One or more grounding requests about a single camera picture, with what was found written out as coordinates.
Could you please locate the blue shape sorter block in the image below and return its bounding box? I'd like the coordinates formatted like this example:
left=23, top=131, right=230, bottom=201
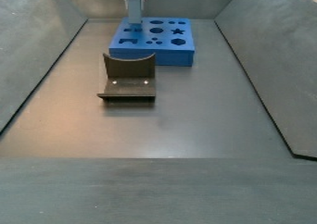
left=108, top=18, right=194, bottom=67

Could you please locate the black curved stand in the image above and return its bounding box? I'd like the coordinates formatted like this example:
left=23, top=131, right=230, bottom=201
left=98, top=54, right=156, bottom=100

